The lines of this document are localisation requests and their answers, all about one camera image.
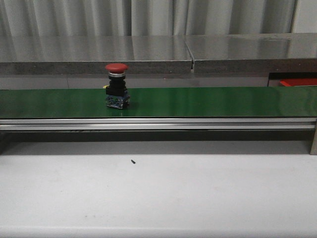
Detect left grey stone countertop slab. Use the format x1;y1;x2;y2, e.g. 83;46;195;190
0;36;193;75

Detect green conveyor belt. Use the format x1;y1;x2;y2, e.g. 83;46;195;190
0;86;317;119

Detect steel conveyor support bracket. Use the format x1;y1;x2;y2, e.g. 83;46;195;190
310;124;317;155

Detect white pleated curtain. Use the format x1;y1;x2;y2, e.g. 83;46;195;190
0;0;297;37

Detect grey stone countertop slab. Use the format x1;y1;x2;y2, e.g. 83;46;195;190
185;33;317;73
0;36;193;75

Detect right grey stone countertop slab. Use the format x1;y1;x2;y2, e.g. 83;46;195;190
185;33;317;73

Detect red mushroom push button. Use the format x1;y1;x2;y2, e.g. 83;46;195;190
104;63;130;110

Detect red plastic tray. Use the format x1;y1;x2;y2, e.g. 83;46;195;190
279;78;317;87

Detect aluminium conveyor frame rail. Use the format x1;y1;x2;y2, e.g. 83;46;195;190
0;118;317;131

